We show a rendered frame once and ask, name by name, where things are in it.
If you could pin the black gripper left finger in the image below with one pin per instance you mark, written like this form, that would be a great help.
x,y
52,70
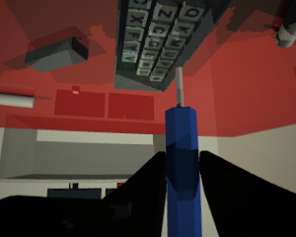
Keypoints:
x,y
135,209

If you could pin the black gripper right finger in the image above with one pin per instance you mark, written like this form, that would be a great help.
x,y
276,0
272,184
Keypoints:
x,y
243,204

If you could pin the blue stylus with grey tip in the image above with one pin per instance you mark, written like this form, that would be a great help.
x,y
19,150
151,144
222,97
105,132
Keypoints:
x,y
183,178

